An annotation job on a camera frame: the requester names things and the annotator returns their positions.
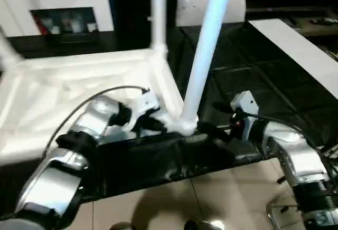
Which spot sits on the white plastic table top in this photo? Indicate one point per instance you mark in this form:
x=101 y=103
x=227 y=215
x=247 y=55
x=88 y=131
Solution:
x=68 y=87

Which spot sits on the white plastic table leg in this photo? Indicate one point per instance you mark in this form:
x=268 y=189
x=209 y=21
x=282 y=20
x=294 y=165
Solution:
x=8 y=50
x=206 y=45
x=158 y=13

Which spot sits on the flat white board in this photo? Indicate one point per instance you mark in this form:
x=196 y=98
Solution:
x=301 y=50

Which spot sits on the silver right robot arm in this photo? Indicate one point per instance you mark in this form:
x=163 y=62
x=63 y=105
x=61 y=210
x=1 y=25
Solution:
x=296 y=156

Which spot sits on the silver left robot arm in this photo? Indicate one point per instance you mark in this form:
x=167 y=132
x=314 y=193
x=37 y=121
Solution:
x=68 y=156

